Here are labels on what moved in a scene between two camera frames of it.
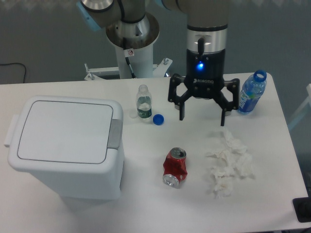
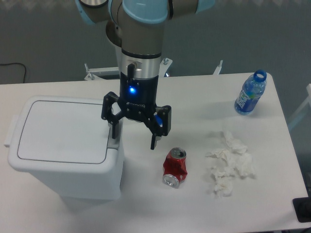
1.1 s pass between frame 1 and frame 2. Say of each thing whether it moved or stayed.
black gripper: moved
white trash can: stayed
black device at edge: stayed
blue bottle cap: stayed
